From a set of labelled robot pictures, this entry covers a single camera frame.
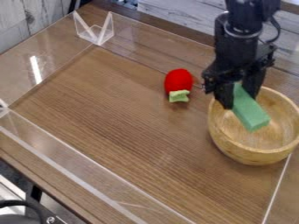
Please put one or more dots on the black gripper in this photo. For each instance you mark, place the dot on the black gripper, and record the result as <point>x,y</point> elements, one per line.
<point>222,74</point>

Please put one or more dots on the green rectangular block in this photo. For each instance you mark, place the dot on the green rectangular block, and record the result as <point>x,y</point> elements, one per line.
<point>247,110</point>

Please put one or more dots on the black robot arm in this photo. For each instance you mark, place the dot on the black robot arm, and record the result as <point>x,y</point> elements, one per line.
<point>245,33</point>

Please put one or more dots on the light wooden bowl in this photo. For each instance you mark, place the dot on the light wooden bowl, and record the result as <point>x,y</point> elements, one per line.
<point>267,145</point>

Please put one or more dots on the red plush strawberry toy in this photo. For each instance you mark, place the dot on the red plush strawberry toy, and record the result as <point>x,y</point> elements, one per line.
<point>178,85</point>

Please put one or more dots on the black table leg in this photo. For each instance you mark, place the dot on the black table leg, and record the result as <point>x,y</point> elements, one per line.
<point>36,193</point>

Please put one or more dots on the clear acrylic corner bracket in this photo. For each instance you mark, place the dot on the clear acrylic corner bracket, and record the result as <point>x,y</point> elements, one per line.
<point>95,34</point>

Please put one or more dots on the clear acrylic tray wall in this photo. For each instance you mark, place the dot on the clear acrylic tray wall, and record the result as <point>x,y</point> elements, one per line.
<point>99,196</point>

